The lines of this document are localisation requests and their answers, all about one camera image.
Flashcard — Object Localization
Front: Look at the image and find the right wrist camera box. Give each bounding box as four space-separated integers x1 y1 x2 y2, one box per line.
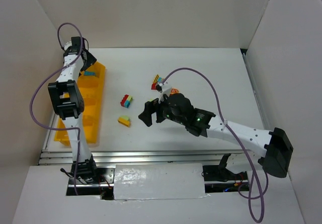
155 82 172 103

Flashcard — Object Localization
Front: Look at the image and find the yellow green lego stack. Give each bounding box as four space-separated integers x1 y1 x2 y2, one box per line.
118 115 131 127

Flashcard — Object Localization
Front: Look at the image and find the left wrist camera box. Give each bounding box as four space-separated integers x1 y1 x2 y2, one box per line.
63 40 72 51

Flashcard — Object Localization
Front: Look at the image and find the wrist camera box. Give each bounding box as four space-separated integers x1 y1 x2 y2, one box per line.
155 82 172 103
63 40 72 51

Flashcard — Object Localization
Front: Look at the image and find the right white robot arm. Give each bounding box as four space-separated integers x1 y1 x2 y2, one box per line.
138 94 293 178

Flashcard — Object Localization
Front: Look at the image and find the red round lego stack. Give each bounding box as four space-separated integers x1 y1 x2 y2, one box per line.
171 88 179 95

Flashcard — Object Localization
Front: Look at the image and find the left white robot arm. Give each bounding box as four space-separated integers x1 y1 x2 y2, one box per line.
48 36 98 184

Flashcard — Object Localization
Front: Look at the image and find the aluminium rail frame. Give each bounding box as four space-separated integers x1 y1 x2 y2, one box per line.
37 50 280 166

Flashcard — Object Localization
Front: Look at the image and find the red green blue lego stack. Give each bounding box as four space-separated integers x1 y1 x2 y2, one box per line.
120 94 133 108

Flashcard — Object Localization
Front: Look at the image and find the red yellow blue lego stack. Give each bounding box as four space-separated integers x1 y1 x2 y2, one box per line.
151 74 164 90

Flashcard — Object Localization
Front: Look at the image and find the white taped cover panel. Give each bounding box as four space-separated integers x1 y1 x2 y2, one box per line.
114 163 206 200

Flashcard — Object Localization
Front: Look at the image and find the yellow compartment bin tray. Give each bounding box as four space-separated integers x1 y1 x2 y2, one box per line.
54 60 107 147

